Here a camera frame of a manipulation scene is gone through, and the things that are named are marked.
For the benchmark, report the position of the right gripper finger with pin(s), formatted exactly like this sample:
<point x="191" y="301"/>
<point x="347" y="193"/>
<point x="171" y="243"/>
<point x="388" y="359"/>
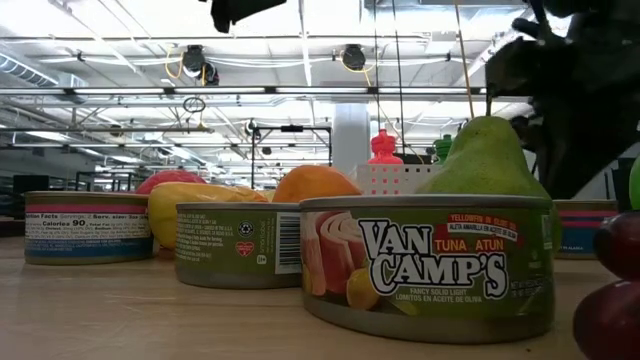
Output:
<point x="580" y="160"/>
<point x="527" y="132"/>

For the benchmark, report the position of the green pear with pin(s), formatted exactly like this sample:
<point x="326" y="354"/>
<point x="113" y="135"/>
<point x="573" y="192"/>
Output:
<point x="485" y="160"/>

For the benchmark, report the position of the green apple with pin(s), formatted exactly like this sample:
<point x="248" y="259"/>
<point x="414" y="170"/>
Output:
<point x="636" y="182"/>

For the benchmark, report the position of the pink and blue label can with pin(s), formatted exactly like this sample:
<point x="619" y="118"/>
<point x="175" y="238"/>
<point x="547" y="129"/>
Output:
<point x="585" y="235"/>
<point x="85" y="235"/>

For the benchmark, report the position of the green plastic squeeze bottle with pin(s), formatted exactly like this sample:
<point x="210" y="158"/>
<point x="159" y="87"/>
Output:
<point x="442" y="150"/>

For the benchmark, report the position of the bunch of dark red grapes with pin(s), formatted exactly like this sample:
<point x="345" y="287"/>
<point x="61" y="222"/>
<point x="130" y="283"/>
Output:
<point x="620" y="245"/>

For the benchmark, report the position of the orange-red plastic squeeze bottle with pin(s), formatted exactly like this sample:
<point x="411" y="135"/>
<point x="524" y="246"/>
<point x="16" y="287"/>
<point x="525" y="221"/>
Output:
<point x="385" y="150"/>

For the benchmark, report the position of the red apple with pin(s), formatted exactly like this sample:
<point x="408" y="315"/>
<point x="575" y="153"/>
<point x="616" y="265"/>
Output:
<point x="170" y="179"/>

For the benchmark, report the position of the orange fruit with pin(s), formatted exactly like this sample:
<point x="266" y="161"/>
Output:
<point x="315" y="185"/>

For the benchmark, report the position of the green label tuna can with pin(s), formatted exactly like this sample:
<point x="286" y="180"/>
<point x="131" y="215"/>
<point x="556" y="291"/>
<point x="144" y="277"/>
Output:
<point x="425" y="300"/>
<point x="225" y="250"/>

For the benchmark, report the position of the yellow mango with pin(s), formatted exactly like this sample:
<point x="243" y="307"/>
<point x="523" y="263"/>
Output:
<point x="170" y="215"/>

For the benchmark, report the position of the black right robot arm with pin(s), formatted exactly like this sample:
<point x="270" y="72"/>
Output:
<point x="600" y="10"/>

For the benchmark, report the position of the long ceiling light strip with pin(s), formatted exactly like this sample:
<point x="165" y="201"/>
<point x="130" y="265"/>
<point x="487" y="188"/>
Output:
<point x="320" y="90"/>

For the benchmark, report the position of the white perforated plastic basket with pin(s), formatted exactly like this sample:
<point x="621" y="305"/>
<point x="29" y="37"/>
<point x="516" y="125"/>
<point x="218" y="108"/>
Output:
<point x="390" y="182"/>

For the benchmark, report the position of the white building column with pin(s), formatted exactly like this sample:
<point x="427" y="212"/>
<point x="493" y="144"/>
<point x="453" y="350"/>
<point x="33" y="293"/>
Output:
<point x="351" y="140"/>

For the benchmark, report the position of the black metal frame stand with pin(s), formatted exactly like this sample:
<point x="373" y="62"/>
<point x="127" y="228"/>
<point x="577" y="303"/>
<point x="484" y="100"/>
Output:
<point x="291" y="128"/>

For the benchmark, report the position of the silver ventilation duct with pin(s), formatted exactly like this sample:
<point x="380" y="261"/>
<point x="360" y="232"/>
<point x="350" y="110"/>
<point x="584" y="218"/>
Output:
<point x="30" y="72"/>

